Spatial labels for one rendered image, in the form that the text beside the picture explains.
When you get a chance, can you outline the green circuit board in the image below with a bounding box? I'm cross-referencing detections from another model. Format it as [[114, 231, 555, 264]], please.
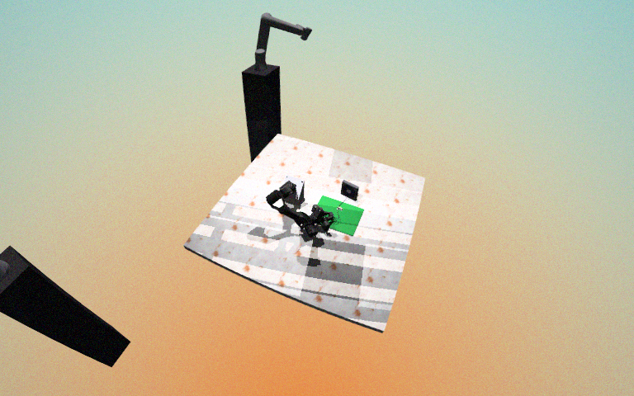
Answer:
[[317, 196, 364, 236]]

